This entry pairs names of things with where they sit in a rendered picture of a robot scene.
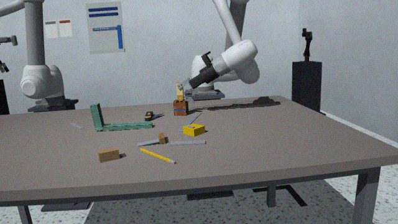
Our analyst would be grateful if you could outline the green angled bar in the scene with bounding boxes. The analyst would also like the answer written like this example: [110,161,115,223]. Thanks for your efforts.
[90,103,152,131]

